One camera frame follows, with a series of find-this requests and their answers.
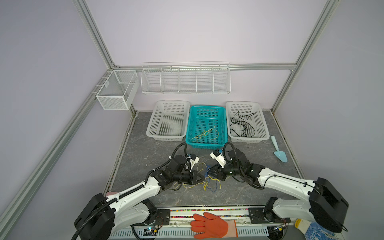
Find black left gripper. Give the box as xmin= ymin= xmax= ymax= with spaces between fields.
xmin=173 ymin=170 xmax=205 ymax=186

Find blue wire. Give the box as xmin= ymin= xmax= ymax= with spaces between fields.
xmin=200 ymin=167 xmax=220 ymax=193

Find thin black wire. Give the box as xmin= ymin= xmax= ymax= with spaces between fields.
xmin=229 ymin=110 xmax=256 ymax=139

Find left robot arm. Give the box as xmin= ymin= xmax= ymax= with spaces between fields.
xmin=72 ymin=143 xmax=205 ymax=240

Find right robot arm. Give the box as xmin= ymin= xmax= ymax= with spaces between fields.
xmin=208 ymin=148 xmax=349 ymax=233

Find teal plastic basket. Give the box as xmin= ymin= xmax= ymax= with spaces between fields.
xmin=186 ymin=105 xmax=228 ymax=150

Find orange rubber glove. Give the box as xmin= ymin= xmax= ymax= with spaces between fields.
xmin=190 ymin=212 xmax=238 ymax=240

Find white plastic basket right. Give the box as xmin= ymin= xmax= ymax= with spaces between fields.
xmin=225 ymin=101 xmax=270 ymax=144

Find white plastic basket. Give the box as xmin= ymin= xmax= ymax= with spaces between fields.
xmin=146 ymin=101 xmax=190 ymax=142
xmin=225 ymin=101 xmax=270 ymax=144

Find white plastic basket left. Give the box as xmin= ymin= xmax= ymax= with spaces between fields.
xmin=146 ymin=101 xmax=190 ymax=142

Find pink purple brush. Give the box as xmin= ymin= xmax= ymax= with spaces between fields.
xmin=106 ymin=192 xmax=118 ymax=198

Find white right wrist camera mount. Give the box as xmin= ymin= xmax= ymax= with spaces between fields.
xmin=210 ymin=149 xmax=227 ymax=168

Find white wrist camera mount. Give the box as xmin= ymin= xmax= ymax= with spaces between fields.
xmin=186 ymin=154 xmax=200 ymax=172
xmin=210 ymin=149 xmax=227 ymax=168

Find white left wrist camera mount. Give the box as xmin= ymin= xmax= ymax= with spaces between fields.
xmin=186 ymin=154 xmax=200 ymax=172

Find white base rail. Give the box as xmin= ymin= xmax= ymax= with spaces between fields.
xmin=79 ymin=204 xmax=301 ymax=240

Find mint green brush handle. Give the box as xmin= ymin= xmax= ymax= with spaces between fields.
xmin=270 ymin=136 xmax=288 ymax=163

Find long white wire shelf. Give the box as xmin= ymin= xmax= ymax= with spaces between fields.
xmin=141 ymin=62 xmax=232 ymax=94

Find small white wire basket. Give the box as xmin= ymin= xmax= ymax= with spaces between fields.
xmin=96 ymin=70 xmax=140 ymax=111

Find aluminium frame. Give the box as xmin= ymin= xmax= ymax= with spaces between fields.
xmin=0 ymin=0 xmax=343 ymax=235

